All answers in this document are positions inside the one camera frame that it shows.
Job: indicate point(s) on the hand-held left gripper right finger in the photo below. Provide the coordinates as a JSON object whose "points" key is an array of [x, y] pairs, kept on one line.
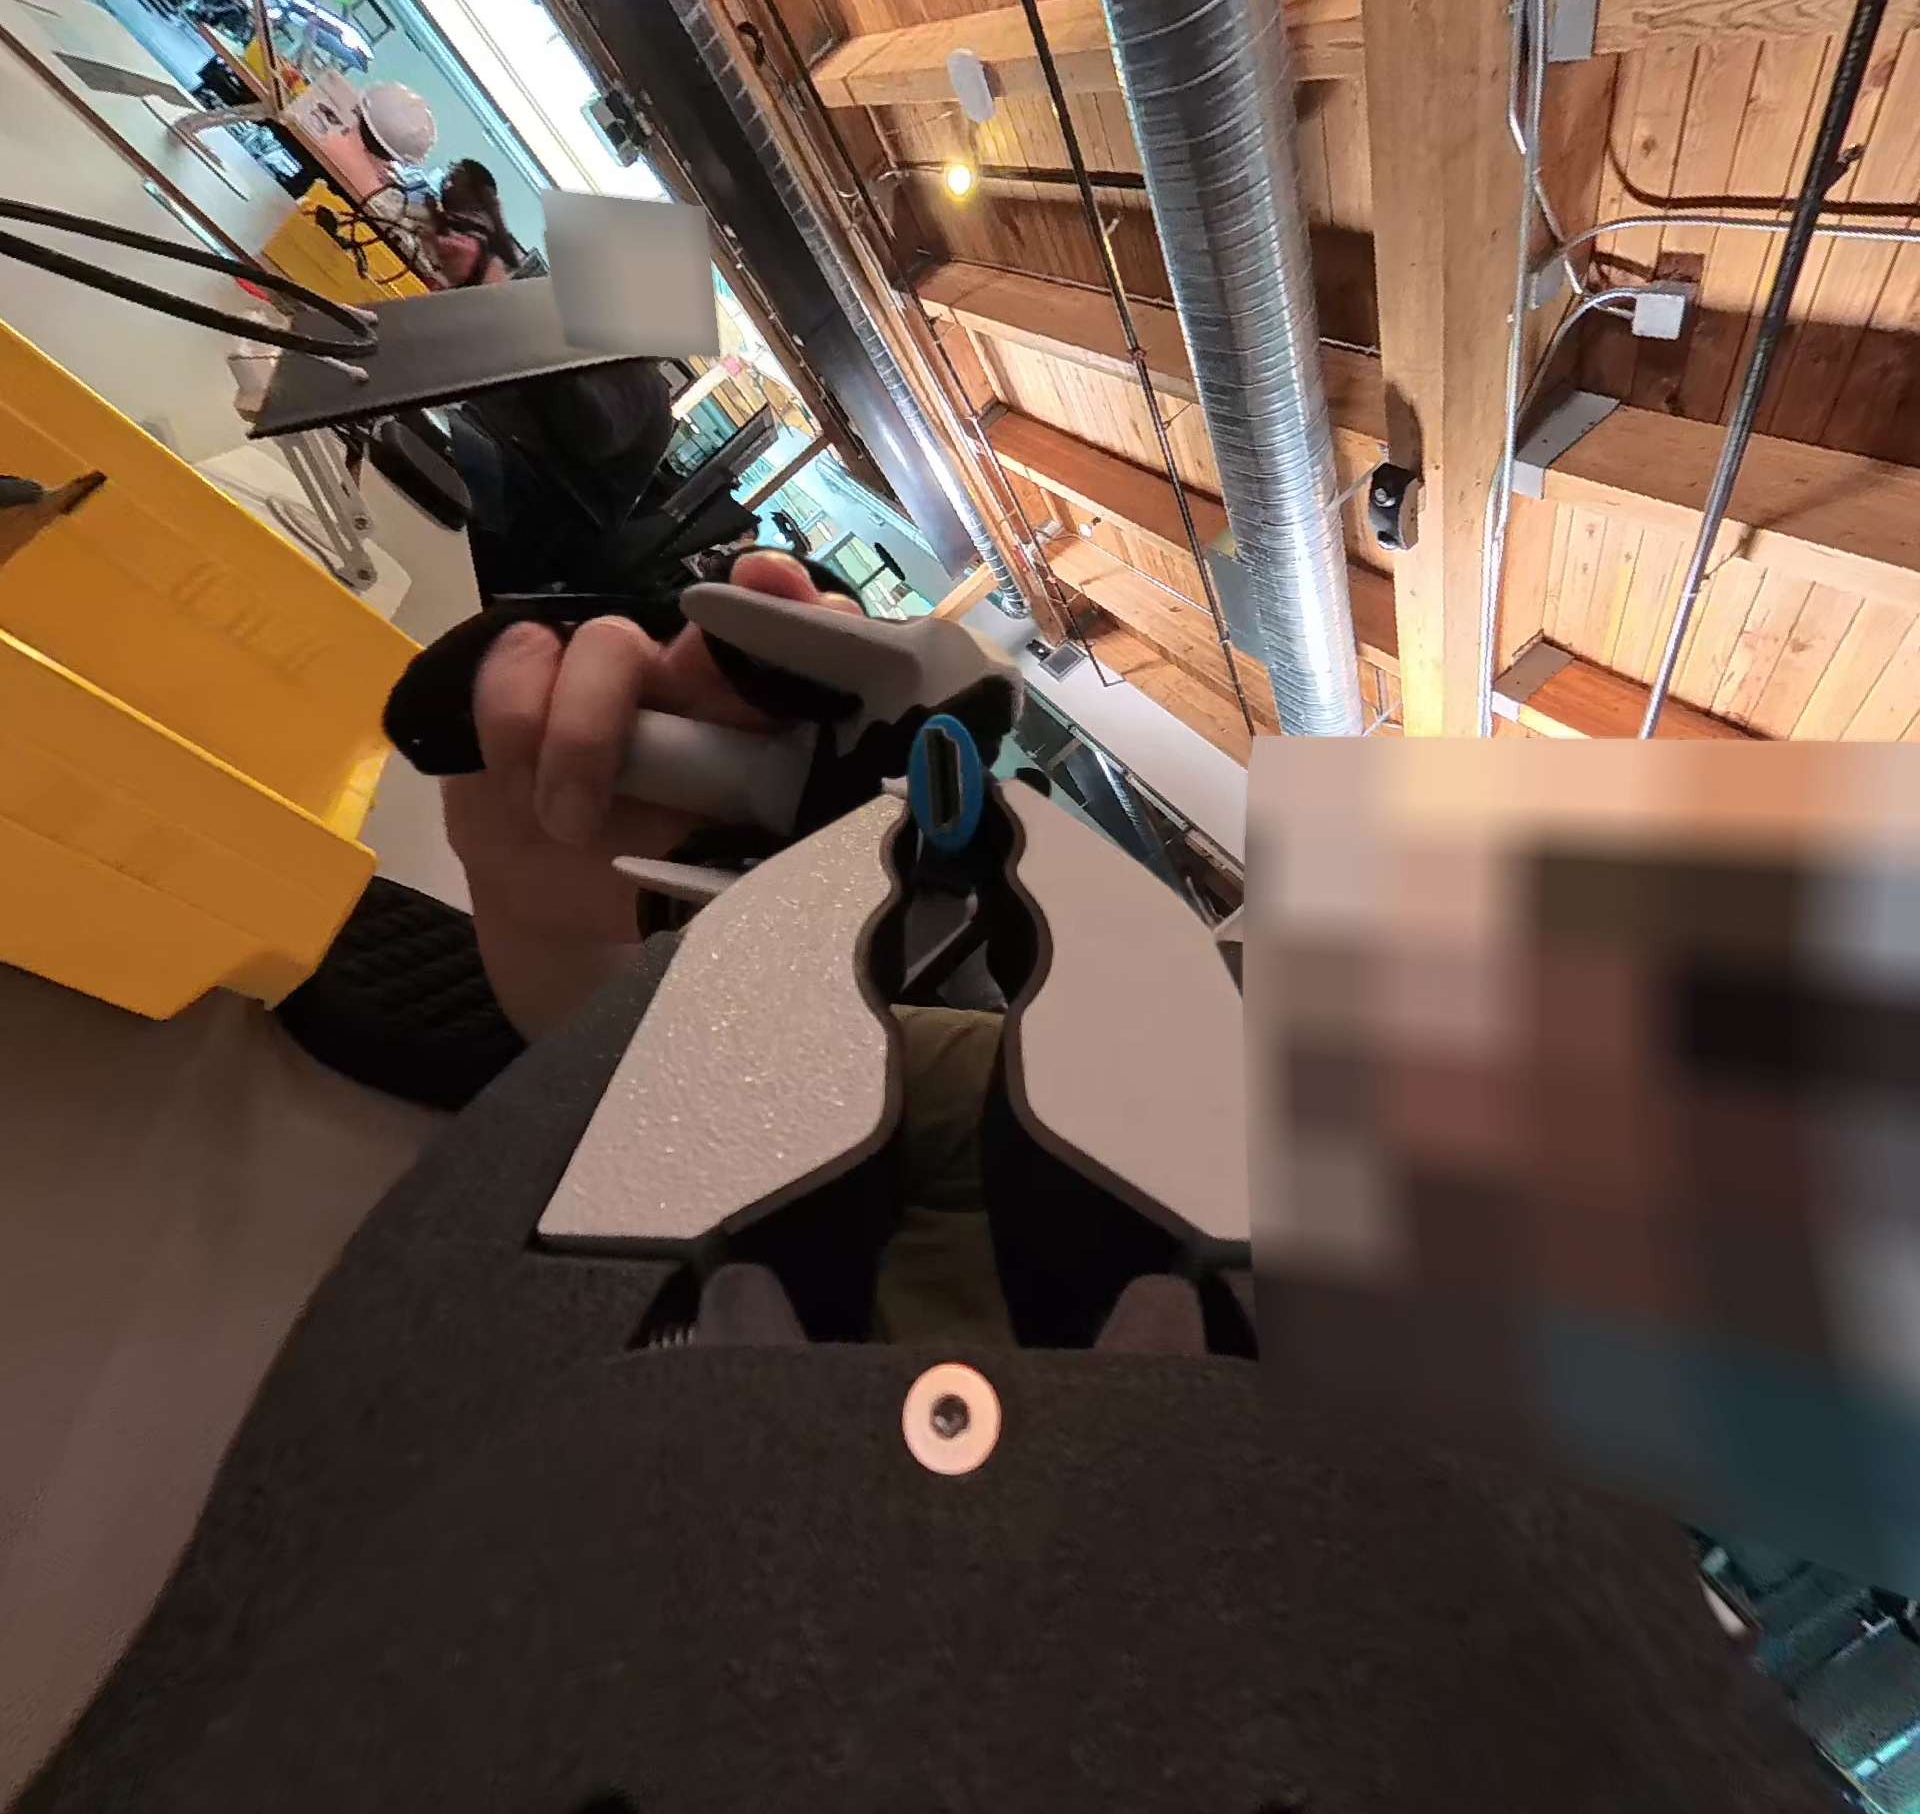
{"points": [[1125, 1036]]}

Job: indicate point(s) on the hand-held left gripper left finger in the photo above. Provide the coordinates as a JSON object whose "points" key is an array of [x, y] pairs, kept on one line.
{"points": [[720, 1080]]}

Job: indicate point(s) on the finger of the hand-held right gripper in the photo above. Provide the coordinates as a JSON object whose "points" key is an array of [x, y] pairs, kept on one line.
{"points": [[840, 636]]}

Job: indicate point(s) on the yellow plastic bin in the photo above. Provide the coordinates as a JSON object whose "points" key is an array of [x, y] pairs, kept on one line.
{"points": [[151, 735], [322, 247]]}

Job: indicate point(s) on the person's right hand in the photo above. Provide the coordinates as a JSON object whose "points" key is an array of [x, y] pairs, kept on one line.
{"points": [[555, 735]]}

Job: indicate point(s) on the black mouse pad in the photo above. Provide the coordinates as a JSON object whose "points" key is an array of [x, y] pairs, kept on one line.
{"points": [[392, 990]]}

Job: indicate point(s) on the ceiling spot lamp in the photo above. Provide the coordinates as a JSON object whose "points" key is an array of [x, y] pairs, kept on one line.
{"points": [[959, 178]]}

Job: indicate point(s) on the white ceiling sensor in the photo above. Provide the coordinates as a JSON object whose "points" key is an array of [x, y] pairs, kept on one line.
{"points": [[972, 86]]}

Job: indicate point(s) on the white hard hat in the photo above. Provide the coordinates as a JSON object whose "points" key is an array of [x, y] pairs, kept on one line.
{"points": [[398, 120]]}

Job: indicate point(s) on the grey junction box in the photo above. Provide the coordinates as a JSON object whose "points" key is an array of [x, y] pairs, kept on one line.
{"points": [[1658, 314]]}

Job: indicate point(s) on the silver spiral air duct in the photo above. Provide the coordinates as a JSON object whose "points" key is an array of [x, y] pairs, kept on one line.
{"points": [[1246, 344]]}

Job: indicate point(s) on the black ceiling camera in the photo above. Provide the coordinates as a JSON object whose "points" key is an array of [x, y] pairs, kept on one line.
{"points": [[1396, 507]]}

